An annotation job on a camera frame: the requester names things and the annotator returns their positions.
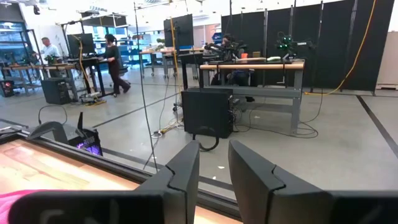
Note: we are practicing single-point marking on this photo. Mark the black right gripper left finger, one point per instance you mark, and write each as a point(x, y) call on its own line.
point(168, 199)

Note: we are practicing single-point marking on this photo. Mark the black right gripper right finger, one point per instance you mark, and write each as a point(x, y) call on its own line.
point(267, 199)

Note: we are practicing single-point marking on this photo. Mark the large black computer tower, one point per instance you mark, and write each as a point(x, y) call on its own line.
point(206, 112)

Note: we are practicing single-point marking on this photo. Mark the grey workbench with wooden top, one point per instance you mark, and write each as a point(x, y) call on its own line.
point(264, 91)

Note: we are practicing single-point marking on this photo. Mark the person seated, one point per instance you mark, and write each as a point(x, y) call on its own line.
point(239, 76)

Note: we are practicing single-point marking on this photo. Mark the white power strip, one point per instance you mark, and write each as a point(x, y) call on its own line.
point(90, 96)

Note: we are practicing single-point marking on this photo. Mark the dark grey curved foot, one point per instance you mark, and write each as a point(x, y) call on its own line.
point(46, 128)

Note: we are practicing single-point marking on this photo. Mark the small orange cup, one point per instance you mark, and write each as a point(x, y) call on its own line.
point(244, 55)

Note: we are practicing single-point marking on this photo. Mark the wooden table with grey legs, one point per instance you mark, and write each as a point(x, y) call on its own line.
point(155, 53)

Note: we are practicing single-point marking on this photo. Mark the person walking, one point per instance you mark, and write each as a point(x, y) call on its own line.
point(113, 62)

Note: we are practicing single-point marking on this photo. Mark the black robot arms on workbench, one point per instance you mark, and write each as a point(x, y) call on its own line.
point(225, 49)

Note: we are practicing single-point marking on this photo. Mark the bright pink cloth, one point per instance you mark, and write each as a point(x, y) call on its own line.
point(12, 199)

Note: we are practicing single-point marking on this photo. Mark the black box on floor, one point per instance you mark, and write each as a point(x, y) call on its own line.
point(56, 91)

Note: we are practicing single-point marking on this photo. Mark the black standing desk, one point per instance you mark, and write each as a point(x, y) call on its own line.
point(93, 62)

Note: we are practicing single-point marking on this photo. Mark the black folding partition screen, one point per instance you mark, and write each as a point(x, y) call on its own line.
point(332, 46)

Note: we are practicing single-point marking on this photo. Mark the black monitor on tall stand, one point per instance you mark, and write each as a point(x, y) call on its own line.
point(183, 31)

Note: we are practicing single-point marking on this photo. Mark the black desk monitor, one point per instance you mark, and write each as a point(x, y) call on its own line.
point(85, 43)

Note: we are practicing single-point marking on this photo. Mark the white cabinet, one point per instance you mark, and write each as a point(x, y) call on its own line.
point(388, 62)

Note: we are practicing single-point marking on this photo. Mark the person standing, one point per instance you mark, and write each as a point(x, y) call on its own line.
point(49, 51)

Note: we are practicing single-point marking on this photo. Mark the long wooden workbench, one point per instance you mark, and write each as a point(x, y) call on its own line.
point(31, 67)

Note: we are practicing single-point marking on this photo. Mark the computer tower with red light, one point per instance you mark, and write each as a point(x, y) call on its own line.
point(6, 88)

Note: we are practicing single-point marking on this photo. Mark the camera rig with green lights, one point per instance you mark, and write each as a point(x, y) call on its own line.
point(287, 43)

